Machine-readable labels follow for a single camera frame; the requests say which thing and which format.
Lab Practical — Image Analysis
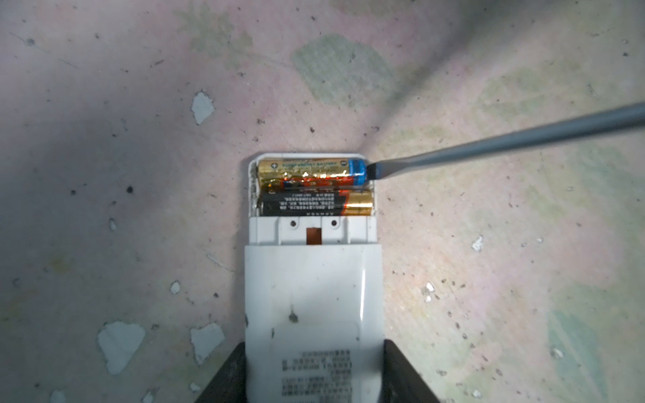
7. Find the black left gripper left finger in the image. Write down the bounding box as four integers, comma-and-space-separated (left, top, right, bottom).
195, 342, 247, 403

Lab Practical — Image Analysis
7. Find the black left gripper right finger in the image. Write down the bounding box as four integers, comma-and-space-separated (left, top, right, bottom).
382, 339, 440, 403

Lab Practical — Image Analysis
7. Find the white air conditioner remote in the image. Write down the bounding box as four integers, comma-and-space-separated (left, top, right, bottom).
245, 153, 384, 402

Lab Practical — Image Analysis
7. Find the black gold AA battery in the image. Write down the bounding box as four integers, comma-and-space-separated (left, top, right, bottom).
257, 189, 375, 217

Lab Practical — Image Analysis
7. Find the gold blue AA battery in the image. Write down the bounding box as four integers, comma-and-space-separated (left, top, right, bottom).
257, 158, 368, 191

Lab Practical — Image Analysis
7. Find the orange handled screwdriver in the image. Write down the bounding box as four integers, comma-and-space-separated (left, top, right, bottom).
366, 102, 644, 181

